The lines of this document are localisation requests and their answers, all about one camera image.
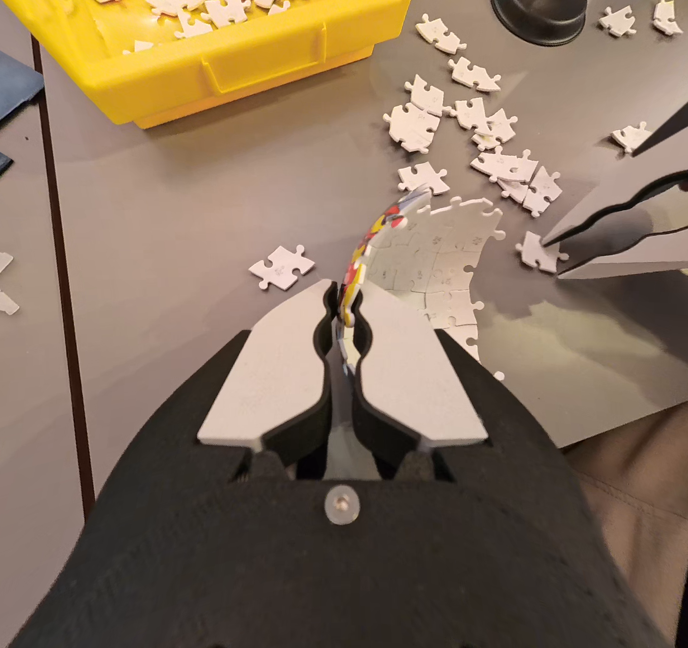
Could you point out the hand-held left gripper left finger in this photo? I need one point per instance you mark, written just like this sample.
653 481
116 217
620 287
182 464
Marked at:
274 379

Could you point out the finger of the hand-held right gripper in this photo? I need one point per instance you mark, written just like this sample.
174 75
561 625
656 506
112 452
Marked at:
645 258
634 180

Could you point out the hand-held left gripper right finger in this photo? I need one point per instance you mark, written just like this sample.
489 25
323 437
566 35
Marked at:
419 384

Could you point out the single white puzzle piece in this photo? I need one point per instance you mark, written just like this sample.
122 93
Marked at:
535 253

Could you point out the partly built puzzle ball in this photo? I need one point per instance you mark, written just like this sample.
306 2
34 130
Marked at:
430 261

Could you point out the black round ball stand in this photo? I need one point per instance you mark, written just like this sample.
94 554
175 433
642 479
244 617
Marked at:
537 3

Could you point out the person's beige trousers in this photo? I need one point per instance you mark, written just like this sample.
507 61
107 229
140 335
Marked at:
634 497

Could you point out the yellow plastic bin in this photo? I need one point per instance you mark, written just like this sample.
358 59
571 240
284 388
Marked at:
242 67

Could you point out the dark flat panel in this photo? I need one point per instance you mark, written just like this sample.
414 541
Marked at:
4 163
16 86

